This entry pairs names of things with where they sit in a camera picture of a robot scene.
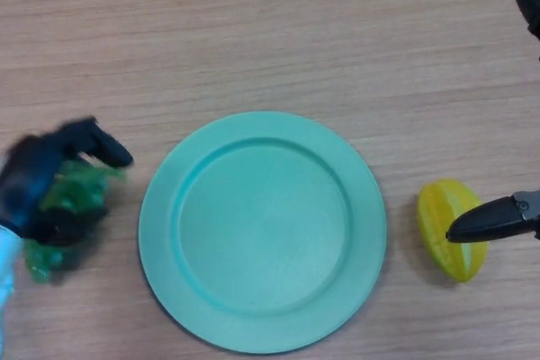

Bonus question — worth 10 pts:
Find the green round plate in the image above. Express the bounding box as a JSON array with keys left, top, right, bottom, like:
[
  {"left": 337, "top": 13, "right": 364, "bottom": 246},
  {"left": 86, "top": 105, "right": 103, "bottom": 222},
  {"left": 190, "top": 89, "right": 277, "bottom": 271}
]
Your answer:
[{"left": 138, "top": 110, "right": 388, "bottom": 355}]

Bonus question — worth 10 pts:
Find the yellow starfruit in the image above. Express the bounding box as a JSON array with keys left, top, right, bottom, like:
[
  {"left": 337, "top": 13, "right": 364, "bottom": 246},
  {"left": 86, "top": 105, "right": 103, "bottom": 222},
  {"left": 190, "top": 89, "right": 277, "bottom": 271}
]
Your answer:
[{"left": 417, "top": 178, "right": 489, "bottom": 283}]

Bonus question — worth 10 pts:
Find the green grape bunch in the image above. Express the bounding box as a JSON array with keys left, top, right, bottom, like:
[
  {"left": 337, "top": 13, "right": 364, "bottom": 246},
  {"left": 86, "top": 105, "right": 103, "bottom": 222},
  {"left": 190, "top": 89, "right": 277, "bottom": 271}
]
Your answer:
[{"left": 24, "top": 159, "right": 130, "bottom": 284}]

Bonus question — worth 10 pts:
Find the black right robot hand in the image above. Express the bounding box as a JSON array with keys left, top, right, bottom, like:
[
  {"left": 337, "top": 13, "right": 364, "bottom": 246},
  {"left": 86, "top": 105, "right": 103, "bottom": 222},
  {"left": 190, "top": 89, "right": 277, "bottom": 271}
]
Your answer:
[{"left": 445, "top": 0, "right": 540, "bottom": 244}]

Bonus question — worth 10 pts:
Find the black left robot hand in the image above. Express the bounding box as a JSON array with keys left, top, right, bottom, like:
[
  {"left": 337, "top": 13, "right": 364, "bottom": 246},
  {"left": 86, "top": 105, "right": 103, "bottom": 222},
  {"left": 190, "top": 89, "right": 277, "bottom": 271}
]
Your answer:
[{"left": 0, "top": 116, "right": 135, "bottom": 247}]

